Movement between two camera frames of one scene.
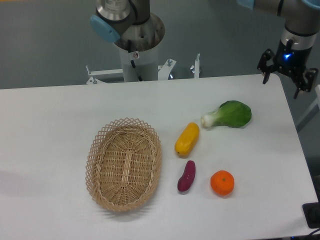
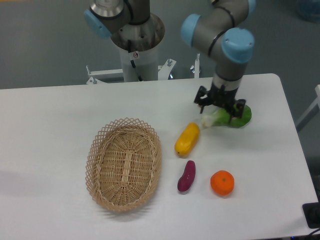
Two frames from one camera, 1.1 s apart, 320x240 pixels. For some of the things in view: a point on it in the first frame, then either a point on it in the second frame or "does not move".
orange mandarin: [222, 182] does not move
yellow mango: [187, 140] does not move
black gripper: [292, 60] to [221, 97]
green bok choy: [231, 114] does not move
